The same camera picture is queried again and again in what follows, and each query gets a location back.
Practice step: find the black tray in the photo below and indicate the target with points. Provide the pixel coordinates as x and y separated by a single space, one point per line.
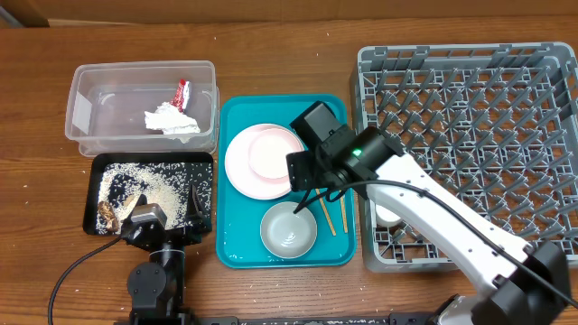
101 161

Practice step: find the grey dishwasher rack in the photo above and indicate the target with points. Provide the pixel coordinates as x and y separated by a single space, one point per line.
495 124

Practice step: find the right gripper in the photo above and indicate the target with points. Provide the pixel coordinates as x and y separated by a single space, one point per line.
302 178

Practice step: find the clear plastic bin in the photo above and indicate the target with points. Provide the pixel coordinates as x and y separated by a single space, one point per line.
108 101

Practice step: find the white napkin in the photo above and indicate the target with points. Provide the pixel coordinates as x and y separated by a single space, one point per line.
168 119

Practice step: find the pink bowl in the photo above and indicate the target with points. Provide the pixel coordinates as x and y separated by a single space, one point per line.
267 153

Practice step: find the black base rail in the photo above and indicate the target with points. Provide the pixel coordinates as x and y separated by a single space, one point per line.
396 318

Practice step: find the teal serving tray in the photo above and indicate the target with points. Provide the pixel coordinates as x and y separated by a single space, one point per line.
238 217

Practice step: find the grey bowl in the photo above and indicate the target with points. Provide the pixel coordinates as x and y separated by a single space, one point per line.
286 234

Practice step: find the red snack wrapper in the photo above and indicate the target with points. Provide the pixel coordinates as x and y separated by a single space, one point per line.
182 96

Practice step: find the rice and food scraps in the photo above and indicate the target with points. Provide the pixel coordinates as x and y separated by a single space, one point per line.
166 184

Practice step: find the white cup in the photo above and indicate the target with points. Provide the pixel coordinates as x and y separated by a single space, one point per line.
386 218

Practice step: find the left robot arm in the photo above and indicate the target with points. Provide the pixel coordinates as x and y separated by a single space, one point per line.
156 287

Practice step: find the wooden chopstick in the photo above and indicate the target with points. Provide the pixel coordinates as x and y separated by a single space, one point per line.
344 215
326 213

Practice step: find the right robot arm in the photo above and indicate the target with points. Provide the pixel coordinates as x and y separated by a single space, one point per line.
516 283

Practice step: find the pink plate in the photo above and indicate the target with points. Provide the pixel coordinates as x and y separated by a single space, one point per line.
242 177

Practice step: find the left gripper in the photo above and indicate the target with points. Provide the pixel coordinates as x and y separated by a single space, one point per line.
198 221

